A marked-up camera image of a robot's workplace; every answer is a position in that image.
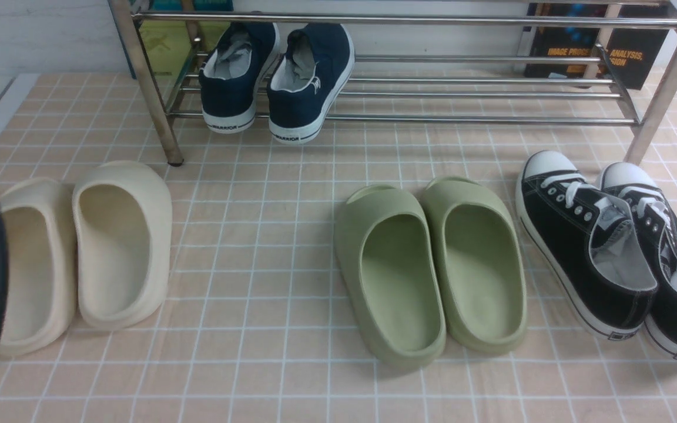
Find navy slip-on shoe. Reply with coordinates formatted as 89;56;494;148
266;22;356;145
198;22;280;134

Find metal shoe rack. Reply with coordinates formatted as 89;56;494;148
108;0;677;167

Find left green foam slide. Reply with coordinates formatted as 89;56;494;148
334;184;446;371

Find green foam slide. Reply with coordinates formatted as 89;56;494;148
421;176;527;354
334;184;446;371

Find right green foam slide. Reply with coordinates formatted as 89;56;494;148
421;176;527;354

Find right cream foam slide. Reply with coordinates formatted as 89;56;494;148
72;160;173;330

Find cream foam slide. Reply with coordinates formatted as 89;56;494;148
72;160;173;330
0;177;77;357

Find yellow green book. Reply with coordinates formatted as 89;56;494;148
139;1;233;77

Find left black canvas sneaker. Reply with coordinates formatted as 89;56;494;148
515;150;658;342

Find black canvas sneaker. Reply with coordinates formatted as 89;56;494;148
515;150;658;342
597;162;677;360

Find left cream foam slide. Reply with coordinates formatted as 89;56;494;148
0;177;77;357

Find black image processing book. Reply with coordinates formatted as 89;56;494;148
522;2;671;90

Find right black canvas sneaker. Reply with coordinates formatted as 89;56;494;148
597;162;677;360

